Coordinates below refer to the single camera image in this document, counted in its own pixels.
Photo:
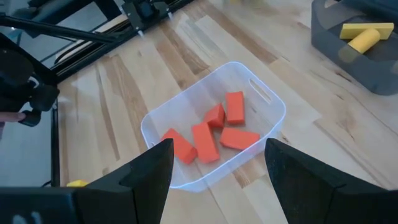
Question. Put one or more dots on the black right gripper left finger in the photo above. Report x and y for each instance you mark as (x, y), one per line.
(136, 193)

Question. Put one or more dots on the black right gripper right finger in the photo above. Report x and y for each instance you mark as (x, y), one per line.
(311, 193)

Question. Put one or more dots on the yellow arch block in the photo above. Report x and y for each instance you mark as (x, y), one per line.
(77, 183)

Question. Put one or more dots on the red block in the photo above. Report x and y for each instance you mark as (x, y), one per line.
(182, 146)
(214, 116)
(239, 138)
(235, 108)
(205, 142)

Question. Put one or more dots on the yellow cylinder block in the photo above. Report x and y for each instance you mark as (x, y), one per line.
(363, 41)

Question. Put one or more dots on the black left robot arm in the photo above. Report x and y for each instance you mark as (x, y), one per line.
(18, 77)

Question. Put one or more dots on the clear plastic bin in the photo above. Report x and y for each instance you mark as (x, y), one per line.
(192, 102)

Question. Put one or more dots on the dark grey plastic bin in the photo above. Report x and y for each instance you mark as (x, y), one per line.
(357, 68)

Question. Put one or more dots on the person's hand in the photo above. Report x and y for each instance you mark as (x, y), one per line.
(12, 117)

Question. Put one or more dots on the black aluminium table frame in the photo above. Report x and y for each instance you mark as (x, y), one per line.
(55, 140)

